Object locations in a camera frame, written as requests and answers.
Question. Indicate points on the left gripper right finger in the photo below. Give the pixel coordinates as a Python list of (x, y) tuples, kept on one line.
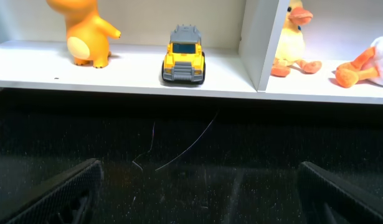
[(331, 199)]

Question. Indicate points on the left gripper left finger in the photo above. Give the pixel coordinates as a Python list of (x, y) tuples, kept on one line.
[(60, 199)]

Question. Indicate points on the white plush goose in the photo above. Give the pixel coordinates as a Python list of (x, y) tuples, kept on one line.
[(370, 63)]

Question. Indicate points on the white shelf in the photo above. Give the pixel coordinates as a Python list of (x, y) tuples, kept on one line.
[(132, 74)]

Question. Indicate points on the yellow plush duck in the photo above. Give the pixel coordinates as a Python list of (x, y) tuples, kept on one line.
[(291, 43)]

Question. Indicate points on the orange dinosaur toy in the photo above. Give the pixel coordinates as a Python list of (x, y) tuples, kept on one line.
[(87, 34)]

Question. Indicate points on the grey and yellow toy truck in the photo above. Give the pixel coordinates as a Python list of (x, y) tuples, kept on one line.
[(183, 59)]

